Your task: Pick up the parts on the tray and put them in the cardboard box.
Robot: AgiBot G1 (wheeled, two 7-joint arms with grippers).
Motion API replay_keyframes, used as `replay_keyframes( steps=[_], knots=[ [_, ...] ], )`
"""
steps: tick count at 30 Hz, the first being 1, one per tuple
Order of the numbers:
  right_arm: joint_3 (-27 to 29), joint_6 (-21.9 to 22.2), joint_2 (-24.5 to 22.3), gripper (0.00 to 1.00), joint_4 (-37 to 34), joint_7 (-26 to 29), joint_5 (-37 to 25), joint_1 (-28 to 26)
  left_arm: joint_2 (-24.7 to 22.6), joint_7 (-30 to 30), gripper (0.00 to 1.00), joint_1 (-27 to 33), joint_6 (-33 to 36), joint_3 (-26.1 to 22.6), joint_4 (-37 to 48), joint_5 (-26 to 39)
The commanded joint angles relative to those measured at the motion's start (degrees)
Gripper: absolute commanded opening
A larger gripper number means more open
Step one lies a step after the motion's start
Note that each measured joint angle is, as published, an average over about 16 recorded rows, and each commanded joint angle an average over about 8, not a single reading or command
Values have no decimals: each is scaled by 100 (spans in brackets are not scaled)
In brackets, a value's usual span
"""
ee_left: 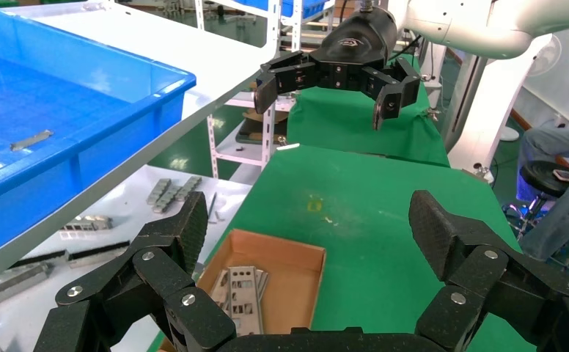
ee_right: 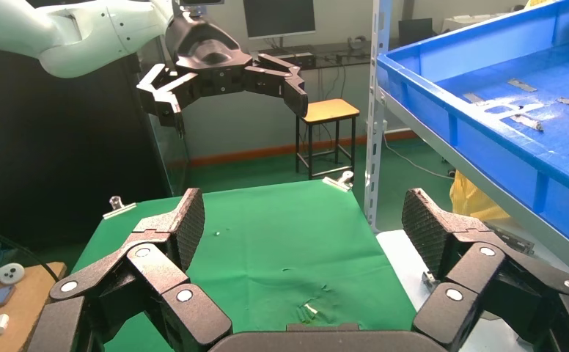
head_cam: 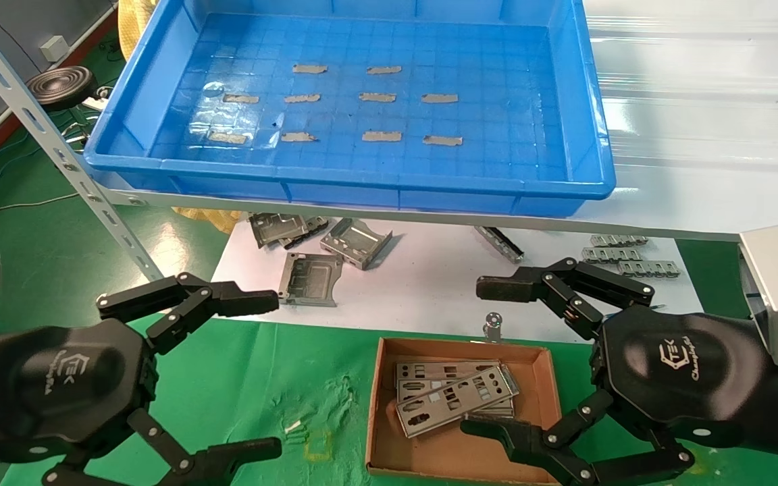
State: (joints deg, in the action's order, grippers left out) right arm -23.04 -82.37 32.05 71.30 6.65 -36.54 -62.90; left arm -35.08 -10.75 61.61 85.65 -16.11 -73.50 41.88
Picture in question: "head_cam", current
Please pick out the long narrow metal strip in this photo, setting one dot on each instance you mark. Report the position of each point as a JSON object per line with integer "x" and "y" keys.
{"x": 500, "y": 244}

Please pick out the dark metal bracket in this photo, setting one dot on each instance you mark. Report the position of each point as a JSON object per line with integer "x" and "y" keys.
{"x": 313, "y": 226}

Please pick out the grey shelf edge rail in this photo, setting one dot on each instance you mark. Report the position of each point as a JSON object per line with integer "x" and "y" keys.
{"x": 152, "y": 199}

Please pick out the round black stool seat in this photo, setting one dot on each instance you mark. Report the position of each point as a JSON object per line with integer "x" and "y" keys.
{"x": 61, "y": 86}

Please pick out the perforated grey shelf post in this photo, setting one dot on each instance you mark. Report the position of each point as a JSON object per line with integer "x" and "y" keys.
{"x": 38, "y": 125}

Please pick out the open metal tray bracket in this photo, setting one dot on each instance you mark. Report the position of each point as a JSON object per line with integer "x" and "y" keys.
{"x": 355, "y": 241}

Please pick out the white wall socket box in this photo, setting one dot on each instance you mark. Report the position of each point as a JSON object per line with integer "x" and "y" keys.
{"x": 55, "y": 47}

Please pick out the white paper sheet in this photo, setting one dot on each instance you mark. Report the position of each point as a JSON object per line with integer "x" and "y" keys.
{"x": 429, "y": 297}

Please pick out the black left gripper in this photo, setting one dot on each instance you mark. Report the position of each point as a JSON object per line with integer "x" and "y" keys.
{"x": 58, "y": 378}

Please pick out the green table cloth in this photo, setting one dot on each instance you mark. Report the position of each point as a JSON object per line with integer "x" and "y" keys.
{"x": 261, "y": 378}

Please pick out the small white scrap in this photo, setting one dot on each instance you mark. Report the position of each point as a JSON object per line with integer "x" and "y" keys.
{"x": 292, "y": 426}

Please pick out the silver metal io shield plate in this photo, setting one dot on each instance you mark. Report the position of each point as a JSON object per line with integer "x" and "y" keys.
{"x": 429, "y": 370}
{"x": 500, "y": 407}
{"x": 456, "y": 398}

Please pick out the silver binder clip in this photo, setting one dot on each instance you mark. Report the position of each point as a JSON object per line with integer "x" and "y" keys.
{"x": 494, "y": 325}

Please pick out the flat square metal frame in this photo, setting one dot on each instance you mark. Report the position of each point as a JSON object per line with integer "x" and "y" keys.
{"x": 311, "y": 280}

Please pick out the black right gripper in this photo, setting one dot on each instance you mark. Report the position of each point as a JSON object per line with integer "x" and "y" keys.
{"x": 686, "y": 371}

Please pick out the blue plastic tray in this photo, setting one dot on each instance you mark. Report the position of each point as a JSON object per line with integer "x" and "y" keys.
{"x": 497, "y": 169}

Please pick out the brown cardboard box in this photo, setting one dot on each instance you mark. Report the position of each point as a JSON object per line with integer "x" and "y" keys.
{"x": 456, "y": 452}

